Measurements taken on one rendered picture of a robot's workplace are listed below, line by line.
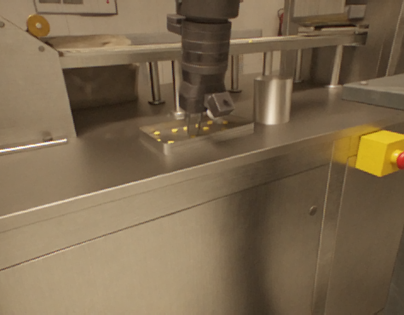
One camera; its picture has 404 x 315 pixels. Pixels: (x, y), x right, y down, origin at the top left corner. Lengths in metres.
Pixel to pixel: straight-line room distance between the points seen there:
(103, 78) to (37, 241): 0.56
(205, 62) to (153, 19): 4.29
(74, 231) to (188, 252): 0.19
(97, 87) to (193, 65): 0.47
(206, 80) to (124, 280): 0.33
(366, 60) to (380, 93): 0.68
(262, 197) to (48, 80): 0.44
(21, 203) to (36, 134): 0.24
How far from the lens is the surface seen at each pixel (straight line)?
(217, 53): 0.48
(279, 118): 0.67
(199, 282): 0.60
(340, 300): 0.99
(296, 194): 0.64
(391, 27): 1.04
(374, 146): 0.71
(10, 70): 0.64
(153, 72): 0.88
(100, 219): 0.45
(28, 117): 0.65
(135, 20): 4.66
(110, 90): 0.92
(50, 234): 0.45
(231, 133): 0.57
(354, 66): 1.10
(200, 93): 0.49
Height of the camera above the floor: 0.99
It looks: 23 degrees down
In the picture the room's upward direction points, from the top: 2 degrees counter-clockwise
